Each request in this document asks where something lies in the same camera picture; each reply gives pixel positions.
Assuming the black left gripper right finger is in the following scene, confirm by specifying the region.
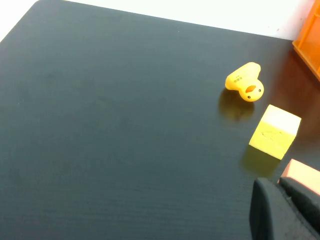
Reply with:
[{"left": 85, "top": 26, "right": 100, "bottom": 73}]
[{"left": 278, "top": 176, "right": 320, "bottom": 237}]

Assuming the yellow foam cube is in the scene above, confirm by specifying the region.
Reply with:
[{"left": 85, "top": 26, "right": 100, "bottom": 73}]
[{"left": 248, "top": 104, "right": 302, "bottom": 161}]

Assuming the salmon pink foam cube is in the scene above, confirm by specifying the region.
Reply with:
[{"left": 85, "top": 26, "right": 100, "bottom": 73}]
[{"left": 277, "top": 158, "right": 320, "bottom": 196}]

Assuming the yellow rubber duck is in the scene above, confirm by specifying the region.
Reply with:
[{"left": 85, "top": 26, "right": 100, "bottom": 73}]
[{"left": 224, "top": 61, "right": 265, "bottom": 103}]

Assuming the orange plastic cutlery holder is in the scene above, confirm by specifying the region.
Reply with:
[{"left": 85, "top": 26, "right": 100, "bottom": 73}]
[{"left": 291, "top": 0, "right": 320, "bottom": 82}]

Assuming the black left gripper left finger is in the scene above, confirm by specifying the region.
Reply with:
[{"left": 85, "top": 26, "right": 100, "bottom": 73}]
[{"left": 249, "top": 176, "right": 319, "bottom": 240}]

